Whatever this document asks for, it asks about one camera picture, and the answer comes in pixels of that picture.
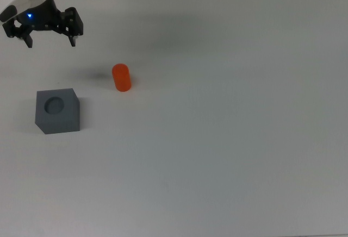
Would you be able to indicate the orange cylinder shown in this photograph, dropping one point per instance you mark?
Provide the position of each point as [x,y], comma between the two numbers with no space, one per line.
[121,78]

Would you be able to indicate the grey block with round hole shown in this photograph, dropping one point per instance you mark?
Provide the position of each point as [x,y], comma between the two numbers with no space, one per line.
[61,117]

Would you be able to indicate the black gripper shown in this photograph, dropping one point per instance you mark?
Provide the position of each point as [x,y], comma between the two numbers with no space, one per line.
[44,17]

